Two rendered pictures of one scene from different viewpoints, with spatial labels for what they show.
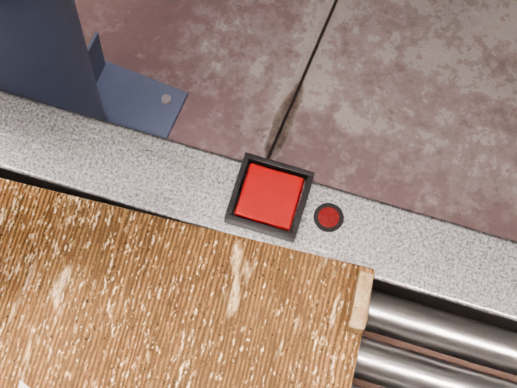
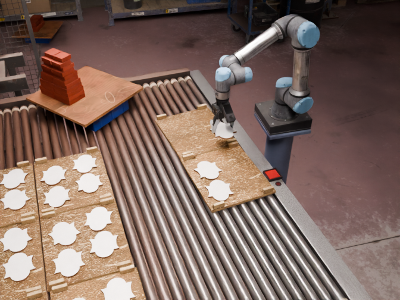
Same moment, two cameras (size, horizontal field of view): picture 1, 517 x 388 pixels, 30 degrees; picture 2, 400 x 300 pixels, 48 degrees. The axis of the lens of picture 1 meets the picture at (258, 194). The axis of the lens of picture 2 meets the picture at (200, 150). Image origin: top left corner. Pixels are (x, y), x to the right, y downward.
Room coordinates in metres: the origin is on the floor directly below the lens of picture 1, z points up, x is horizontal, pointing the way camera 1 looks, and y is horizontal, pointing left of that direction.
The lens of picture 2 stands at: (-0.85, -1.34, 2.47)
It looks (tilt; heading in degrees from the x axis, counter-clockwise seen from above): 38 degrees down; 61
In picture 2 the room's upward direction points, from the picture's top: straight up
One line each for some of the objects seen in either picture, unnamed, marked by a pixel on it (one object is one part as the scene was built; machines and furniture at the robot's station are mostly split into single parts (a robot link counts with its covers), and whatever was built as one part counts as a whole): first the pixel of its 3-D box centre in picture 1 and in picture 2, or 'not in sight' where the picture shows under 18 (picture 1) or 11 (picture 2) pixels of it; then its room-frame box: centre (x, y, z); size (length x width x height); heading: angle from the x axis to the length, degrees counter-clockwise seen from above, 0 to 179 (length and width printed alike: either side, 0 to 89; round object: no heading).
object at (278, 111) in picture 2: not in sight; (284, 105); (0.72, 0.41, 0.99); 0.15 x 0.15 x 0.10
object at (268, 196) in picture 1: (269, 197); (272, 174); (0.33, -0.01, 0.92); 0.06 x 0.06 x 0.01; 81
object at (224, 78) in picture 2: not in sight; (223, 79); (0.22, 0.32, 1.35); 0.09 x 0.08 x 0.11; 175
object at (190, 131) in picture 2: not in sight; (194, 131); (0.16, 0.51, 0.93); 0.41 x 0.35 x 0.02; 85
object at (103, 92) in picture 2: not in sight; (86, 93); (-0.30, 1.06, 1.03); 0.50 x 0.50 x 0.02; 26
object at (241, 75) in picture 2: not in sight; (238, 74); (0.32, 0.33, 1.35); 0.11 x 0.11 x 0.08; 85
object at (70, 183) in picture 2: not in sight; (72, 179); (-0.59, 0.44, 0.94); 0.41 x 0.35 x 0.04; 81
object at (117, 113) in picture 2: not in sight; (93, 105); (-0.28, 1.00, 0.97); 0.31 x 0.31 x 0.10; 26
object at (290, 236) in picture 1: (269, 197); (272, 174); (0.33, -0.01, 0.92); 0.08 x 0.08 x 0.02; 81
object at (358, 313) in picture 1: (360, 302); (268, 189); (0.23, -0.11, 0.95); 0.06 x 0.02 x 0.03; 174
